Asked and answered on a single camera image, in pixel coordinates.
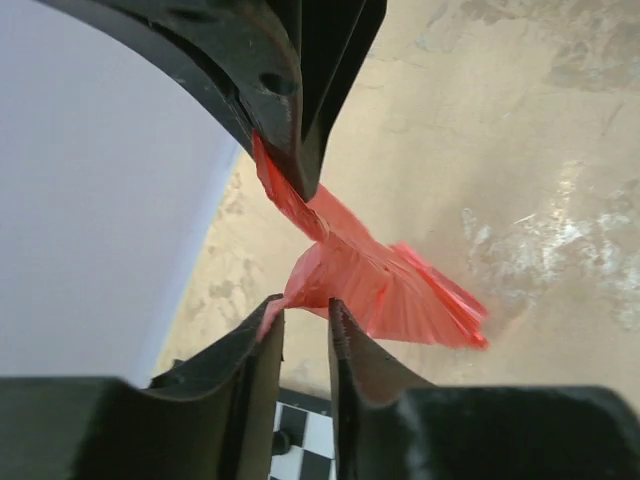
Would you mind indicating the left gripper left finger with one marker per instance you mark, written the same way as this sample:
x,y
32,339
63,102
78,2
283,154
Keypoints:
x,y
209,417

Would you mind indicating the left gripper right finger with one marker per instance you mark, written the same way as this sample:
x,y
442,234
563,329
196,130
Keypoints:
x,y
390,423

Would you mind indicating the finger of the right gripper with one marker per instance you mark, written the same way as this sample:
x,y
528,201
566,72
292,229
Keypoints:
x,y
336,37
233,57

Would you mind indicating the red plastic trash bag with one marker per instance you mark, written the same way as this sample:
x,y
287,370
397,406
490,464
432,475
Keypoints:
x,y
390,290

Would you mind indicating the black chess piece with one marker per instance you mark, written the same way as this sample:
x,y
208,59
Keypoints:
x,y
281,443

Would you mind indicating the black white chessboard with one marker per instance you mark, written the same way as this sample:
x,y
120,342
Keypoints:
x,y
308,420

